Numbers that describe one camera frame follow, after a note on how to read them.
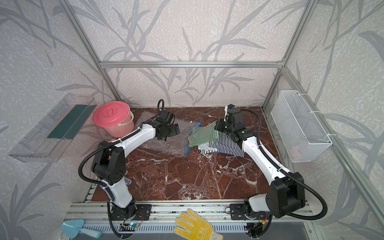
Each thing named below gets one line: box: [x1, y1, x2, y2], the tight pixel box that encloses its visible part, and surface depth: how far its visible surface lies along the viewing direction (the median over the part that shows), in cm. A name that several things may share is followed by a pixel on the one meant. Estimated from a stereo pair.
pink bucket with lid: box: [93, 101, 135, 138], surface depth 94 cm
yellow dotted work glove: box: [174, 208, 224, 240], surface depth 70 cm
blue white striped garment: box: [197, 130, 245, 158], surface depth 94 cm
